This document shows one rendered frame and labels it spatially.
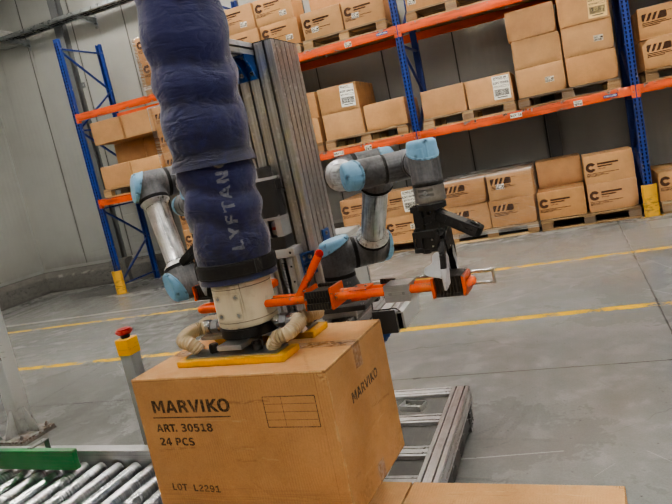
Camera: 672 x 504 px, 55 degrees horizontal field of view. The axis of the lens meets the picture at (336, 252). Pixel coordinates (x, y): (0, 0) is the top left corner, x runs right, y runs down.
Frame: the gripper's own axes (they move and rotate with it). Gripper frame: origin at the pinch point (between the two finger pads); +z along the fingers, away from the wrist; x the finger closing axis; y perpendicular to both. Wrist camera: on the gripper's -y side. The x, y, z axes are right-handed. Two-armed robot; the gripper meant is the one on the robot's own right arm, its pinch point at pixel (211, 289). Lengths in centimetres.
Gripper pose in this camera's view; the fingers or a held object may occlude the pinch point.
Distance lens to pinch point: 222.7
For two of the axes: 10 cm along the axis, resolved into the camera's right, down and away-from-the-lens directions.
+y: 9.0, -1.4, -4.2
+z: 2.2, 9.7, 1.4
